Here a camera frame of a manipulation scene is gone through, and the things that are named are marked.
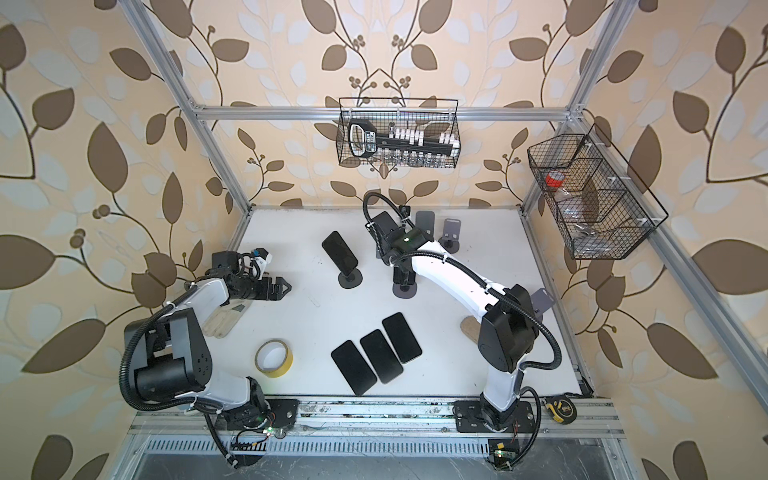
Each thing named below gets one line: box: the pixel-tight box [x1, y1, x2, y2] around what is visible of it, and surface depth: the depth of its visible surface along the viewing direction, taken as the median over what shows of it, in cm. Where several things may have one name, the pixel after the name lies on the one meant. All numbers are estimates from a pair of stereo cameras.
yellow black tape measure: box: [545, 396, 577, 425], surface depth 75 cm
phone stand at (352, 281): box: [338, 268, 363, 289], surface depth 103 cm
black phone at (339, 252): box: [321, 231, 359, 275], surface depth 94 cm
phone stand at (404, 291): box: [392, 282, 418, 299], surface depth 100 cm
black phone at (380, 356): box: [360, 329, 404, 384], surface depth 88 cm
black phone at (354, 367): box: [331, 340, 377, 396], surface depth 85 cm
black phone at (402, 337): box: [382, 312, 422, 363], surface depth 90 cm
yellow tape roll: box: [254, 339, 294, 378], surface depth 84 cm
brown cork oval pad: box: [460, 315, 481, 344], surface depth 88 cm
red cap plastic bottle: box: [545, 170, 585, 217], surface depth 84 cm
